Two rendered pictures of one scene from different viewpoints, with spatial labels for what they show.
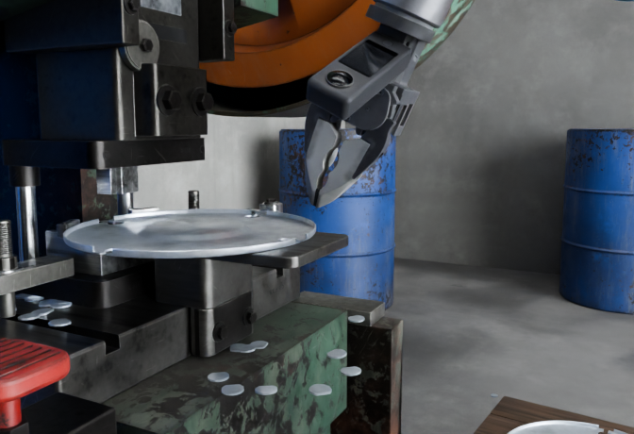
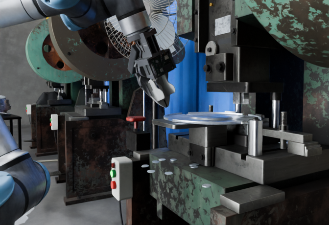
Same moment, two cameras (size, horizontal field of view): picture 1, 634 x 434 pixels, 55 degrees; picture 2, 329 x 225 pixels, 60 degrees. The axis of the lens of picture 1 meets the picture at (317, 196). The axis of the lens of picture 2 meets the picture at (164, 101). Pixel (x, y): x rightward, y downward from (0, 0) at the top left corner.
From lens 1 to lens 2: 1.26 m
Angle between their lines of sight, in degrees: 123
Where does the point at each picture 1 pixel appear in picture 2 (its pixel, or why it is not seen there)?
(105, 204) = (316, 118)
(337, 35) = not seen: outside the picture
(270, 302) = (235, 168)
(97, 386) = (174, 146)
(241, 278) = (199, 138)
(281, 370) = (180, 174)
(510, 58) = not seen: outside the picture
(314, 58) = not seen: hidden behind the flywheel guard
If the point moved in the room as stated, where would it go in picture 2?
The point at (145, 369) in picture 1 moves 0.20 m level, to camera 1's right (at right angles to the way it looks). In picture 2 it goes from (183, 151) to (147, 165)
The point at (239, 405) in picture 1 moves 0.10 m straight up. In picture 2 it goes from (165, 168) to (165, 136)
